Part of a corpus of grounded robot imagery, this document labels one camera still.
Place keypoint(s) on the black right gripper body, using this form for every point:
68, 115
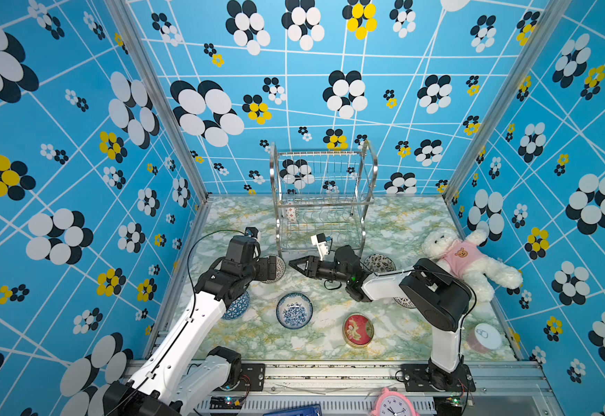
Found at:
329, 273

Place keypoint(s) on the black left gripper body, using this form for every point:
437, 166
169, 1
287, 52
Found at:
254, 272

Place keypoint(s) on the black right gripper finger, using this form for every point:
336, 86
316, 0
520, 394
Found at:
309, 271
303, 262

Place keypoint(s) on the black leaf patterned bowl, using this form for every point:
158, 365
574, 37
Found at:
378, 263

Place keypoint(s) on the green patterned white bowl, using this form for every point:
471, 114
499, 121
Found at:
291, 215

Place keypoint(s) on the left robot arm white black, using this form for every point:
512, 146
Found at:
166, 384

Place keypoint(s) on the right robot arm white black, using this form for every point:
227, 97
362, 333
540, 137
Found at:
443, 300

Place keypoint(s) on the stainless steel dish rack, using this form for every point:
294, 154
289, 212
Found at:
332, 191

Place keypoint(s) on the blue floral white bowl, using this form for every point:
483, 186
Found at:
294, 311

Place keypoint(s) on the dark blue patterned bowl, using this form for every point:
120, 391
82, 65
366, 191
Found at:
238, 307

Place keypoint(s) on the red gold round tin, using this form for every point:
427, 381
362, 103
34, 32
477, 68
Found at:
358, 331

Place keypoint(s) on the red striped white bowl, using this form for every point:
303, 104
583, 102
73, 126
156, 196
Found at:
405, 302

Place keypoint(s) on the white teddy bear pink shirt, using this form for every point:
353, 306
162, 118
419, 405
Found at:
463, 259

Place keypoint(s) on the blue box at front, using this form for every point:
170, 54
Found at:
309, 410

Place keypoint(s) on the pink alarm clock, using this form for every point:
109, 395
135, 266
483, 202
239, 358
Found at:
392, 403

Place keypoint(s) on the left green circuit board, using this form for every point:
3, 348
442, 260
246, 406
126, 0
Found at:
226, 402

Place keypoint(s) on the green circuit board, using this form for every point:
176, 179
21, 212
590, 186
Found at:
451, 406
226, 402

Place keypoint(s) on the pink white round container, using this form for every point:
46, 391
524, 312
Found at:
484, 338

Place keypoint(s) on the right green circuit board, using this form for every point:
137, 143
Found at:
451, 406

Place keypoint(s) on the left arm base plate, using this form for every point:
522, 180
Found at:
250, 375

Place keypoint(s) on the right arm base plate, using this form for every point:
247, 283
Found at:
431, 378

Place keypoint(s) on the aluminium front rail frame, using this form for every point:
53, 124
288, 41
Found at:
352, 388

